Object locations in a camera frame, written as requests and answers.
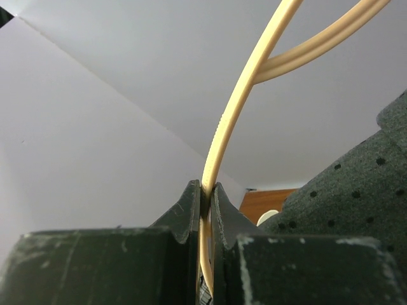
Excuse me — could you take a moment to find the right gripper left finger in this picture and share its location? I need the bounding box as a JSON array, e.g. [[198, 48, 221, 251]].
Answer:
[[1, 180, 200, 304]]

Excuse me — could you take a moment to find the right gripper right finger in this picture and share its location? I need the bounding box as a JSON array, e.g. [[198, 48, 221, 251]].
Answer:
[[211, 184, 406, 304]]

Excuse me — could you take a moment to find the white wooden hanger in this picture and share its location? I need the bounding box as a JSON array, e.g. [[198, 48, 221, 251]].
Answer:
[[199, 0, 389, 293]]

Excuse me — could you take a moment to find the dark dotted garment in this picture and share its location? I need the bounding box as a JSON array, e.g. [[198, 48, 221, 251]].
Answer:
[[260, 93, 406, 275]]

